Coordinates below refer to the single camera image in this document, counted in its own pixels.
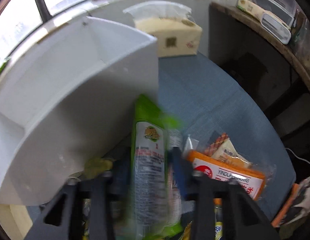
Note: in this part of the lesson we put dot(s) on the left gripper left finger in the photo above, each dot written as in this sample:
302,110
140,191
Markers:
62,217

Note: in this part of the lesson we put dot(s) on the orange white snack packet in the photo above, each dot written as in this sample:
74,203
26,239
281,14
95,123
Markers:
253,182

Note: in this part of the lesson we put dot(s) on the green snack bag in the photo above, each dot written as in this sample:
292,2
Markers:
155,201

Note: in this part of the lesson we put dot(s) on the clear wrapped toast snack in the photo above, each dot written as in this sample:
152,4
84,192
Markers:
223,150

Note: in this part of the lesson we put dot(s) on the white storage box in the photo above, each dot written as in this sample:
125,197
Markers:
70,96

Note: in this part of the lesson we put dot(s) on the wooden side shelf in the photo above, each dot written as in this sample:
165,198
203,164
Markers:
228,27

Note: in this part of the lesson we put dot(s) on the white digital clock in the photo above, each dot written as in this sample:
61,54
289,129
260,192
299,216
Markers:
276,27

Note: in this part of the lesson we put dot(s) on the beige tissue pack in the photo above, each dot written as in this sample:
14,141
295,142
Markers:
171,23

